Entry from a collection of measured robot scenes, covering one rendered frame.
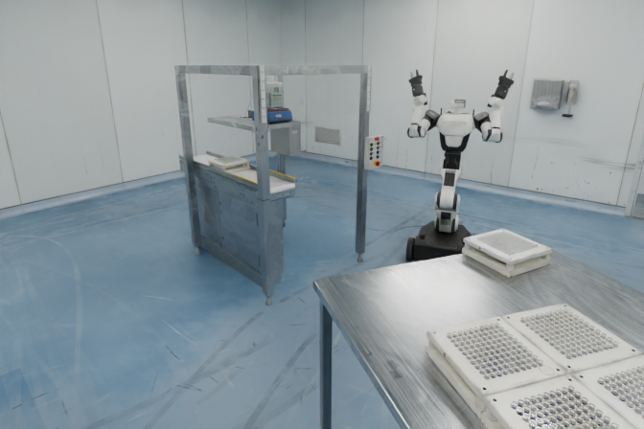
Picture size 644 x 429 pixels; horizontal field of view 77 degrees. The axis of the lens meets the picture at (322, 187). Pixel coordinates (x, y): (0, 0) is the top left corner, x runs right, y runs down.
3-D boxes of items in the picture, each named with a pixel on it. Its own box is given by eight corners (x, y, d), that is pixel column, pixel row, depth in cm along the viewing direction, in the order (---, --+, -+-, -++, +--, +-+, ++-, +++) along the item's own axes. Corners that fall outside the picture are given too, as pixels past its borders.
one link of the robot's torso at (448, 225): (435, 220, 373) (435, 188, 338) (457, 223, 366) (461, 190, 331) (432, 235, 364) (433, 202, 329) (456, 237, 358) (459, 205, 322)
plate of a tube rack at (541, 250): (552, 253, 165) (552, 248, 165) (510, 265, 155) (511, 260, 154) (502, 232, 186) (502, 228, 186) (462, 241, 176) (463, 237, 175)
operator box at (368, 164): (381, 167, 331) (383, 135, 324) (368, 170, 320) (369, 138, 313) (377, 166, 335) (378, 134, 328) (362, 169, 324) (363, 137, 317)
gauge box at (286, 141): (301, 153, 284) (301, 125, 279) (289, 156, 278) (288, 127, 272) (282, 149, 300) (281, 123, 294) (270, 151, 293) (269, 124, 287)
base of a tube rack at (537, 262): (549, 263, 167) (550, 259, 166) (509, 278, 156) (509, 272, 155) (500, 241, 188) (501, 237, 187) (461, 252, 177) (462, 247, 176)
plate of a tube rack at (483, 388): (567, 379, 99) (568, 372, 98) (482, 402, 92) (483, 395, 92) (498, 321, 121) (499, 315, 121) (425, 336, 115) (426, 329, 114)
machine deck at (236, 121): (300, 126, 279) (300, 121, 278) (254, 133, 254) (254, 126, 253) (250, 119, 322) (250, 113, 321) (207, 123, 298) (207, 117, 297)
